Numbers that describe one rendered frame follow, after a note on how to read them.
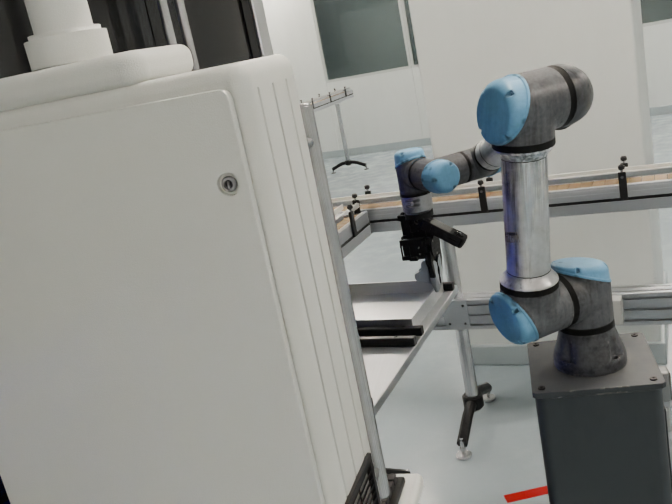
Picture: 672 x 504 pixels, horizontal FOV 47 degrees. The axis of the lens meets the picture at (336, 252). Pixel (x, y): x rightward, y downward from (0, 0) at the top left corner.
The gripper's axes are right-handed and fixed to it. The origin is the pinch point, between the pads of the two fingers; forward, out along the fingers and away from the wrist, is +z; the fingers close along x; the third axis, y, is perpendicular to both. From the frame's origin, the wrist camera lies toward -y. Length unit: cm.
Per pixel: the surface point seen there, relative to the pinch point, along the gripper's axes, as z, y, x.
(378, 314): 3.4, 14.1, 8.7
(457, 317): 43, 23, -85
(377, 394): 3.6, -0.4, 49.6
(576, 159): 1, -18, -143
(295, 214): -45, -17, 97
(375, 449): -5, -14, 82
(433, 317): 3.6, -1.0, 11.2
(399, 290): 2.5, 13.0, -5.6
